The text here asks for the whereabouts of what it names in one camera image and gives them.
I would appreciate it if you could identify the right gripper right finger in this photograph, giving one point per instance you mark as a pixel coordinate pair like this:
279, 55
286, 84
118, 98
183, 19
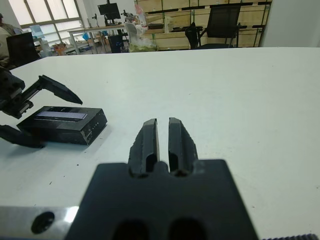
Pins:
180, 147

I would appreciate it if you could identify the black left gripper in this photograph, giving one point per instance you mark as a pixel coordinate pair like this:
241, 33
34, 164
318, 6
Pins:
11, 97

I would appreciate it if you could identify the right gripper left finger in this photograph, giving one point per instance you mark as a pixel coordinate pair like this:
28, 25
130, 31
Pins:
147, 147

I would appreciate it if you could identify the black box lid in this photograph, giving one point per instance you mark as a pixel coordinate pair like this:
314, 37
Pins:
62, 125

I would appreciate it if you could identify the black office chair back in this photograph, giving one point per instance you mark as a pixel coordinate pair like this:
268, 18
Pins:
22, 48

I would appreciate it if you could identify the person in beige shirt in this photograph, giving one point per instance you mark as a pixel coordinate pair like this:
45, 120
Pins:
5, 37

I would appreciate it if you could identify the white long desk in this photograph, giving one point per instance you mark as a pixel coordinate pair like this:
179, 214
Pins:
82, 31

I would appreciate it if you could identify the yellow-green bag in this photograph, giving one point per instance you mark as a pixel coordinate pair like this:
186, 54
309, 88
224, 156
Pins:
141, 46

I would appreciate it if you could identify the black computer tower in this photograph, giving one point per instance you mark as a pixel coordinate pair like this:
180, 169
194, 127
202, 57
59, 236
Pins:
117, 43

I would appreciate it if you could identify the black computer monitor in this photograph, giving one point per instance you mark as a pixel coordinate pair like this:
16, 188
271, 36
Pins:
109, 12

